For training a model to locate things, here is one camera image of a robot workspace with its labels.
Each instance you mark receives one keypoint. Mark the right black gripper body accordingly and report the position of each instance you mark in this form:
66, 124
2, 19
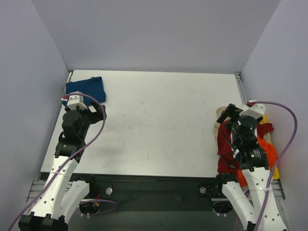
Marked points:
231, 111

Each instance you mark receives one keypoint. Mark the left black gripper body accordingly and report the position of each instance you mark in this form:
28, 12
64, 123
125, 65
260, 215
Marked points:
92, 113

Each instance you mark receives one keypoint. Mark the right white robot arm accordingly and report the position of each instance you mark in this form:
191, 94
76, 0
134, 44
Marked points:
260, 212

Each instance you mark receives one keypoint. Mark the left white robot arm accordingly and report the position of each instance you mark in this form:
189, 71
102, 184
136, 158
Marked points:
52, 209

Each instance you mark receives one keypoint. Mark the beige t shirt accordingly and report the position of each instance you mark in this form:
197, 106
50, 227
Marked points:
267, 138

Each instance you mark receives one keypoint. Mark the folded blue t shirt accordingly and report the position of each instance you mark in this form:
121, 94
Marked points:
92, 87

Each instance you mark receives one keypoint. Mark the dark red t shirt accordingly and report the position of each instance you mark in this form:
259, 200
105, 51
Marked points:
226, 163

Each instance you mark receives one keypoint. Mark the yellow plastic bin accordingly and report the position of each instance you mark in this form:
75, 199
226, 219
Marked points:
276, 174

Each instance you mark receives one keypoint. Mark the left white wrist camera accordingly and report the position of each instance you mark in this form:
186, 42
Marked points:
74, 102

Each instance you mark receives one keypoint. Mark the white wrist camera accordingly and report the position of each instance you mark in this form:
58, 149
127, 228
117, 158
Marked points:
253, 109
74, 102

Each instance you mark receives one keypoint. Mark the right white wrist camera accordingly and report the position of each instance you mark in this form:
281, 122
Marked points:
253, 109

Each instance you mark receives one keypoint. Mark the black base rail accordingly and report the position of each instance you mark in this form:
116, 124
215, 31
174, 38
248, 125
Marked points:
153, 194

